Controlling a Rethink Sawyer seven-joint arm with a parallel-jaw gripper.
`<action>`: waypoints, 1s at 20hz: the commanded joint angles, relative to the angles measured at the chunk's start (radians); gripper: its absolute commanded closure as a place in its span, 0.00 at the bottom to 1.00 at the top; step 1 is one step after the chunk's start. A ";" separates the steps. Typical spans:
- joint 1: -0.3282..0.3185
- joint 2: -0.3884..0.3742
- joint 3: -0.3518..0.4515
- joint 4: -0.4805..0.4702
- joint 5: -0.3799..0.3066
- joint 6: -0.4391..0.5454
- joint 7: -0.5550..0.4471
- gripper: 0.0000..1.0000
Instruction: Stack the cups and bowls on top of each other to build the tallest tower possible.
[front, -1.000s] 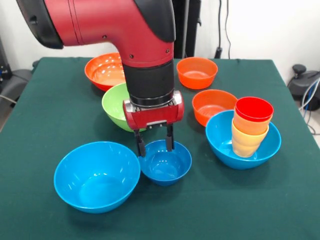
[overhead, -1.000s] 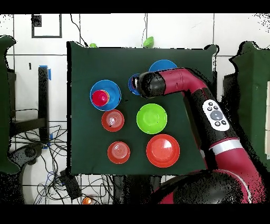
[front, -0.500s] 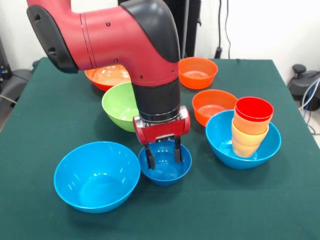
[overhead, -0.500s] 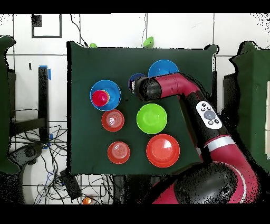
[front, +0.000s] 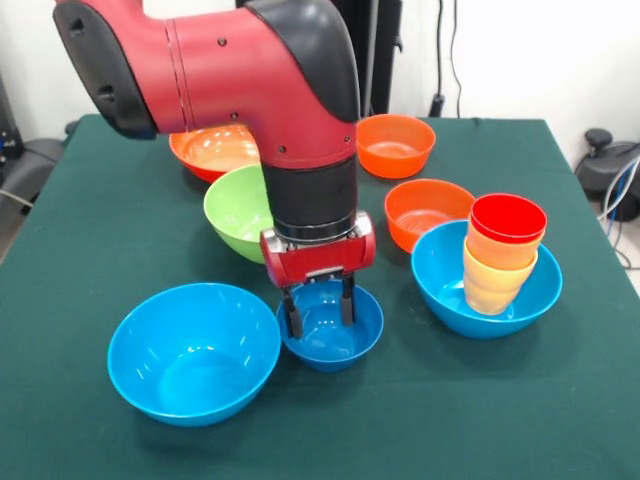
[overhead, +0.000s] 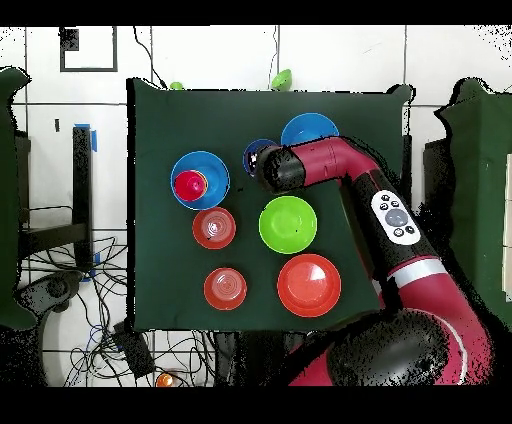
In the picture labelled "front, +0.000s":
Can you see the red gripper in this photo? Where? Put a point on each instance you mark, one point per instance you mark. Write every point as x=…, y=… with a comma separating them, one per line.
x=320, y=260

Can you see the small dark blue bowl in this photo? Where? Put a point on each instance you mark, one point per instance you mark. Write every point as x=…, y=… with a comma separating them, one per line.
x=325, y=345

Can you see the green bowl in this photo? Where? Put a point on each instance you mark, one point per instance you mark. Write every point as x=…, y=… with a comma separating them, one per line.
x=235, y=215

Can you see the orange bowl with ringed bottom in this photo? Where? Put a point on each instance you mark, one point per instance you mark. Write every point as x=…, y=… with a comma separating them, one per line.
x=420, y=210

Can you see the stack of yellow cups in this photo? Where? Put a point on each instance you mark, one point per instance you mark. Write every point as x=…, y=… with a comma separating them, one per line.
x=490, y=292

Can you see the red cup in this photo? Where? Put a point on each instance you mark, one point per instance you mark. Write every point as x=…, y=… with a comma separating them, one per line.
x=507, y=217

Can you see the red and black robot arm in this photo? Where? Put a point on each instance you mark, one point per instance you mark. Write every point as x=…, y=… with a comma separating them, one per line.
x=225, y=75

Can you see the large blue bowl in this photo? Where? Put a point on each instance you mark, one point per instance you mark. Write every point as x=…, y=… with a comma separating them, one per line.
x=440, y=295
x=195, y=370

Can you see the small plain orange bowl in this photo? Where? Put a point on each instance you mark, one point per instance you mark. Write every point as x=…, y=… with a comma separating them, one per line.
x=395, y=160

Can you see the dark green tablecloth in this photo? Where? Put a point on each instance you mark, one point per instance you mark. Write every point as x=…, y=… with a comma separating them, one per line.
x=450, y=425

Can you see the large orange bowl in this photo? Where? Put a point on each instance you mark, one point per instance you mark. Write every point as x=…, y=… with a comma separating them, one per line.
x=215, y=155

